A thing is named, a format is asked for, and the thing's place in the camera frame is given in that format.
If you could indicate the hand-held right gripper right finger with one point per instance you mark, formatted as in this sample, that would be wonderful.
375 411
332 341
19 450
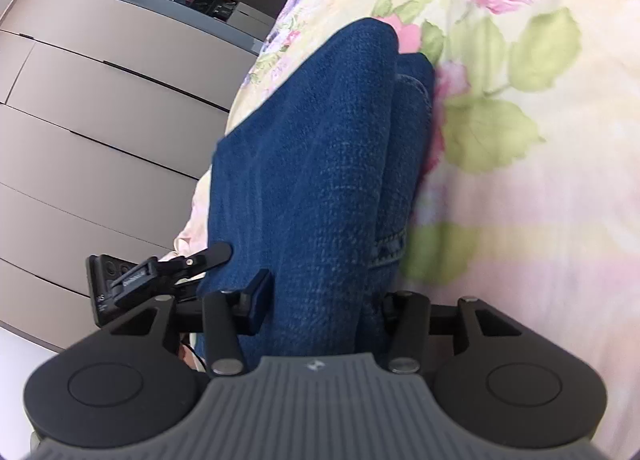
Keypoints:
407 320

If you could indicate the white cabinet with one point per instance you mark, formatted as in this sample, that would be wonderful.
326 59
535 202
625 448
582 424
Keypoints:
252 22

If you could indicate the beige wardrobe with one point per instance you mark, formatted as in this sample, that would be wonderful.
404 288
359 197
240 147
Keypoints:
100 139

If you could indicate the floral yellow blanket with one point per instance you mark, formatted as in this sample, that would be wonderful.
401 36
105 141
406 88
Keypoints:
525 190

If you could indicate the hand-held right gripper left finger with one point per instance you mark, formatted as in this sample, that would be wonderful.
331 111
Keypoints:
260 300

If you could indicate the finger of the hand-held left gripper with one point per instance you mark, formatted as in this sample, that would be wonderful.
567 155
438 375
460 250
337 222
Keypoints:
217 255

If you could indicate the blue denim pants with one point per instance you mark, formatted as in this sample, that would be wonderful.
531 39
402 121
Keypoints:
320 164

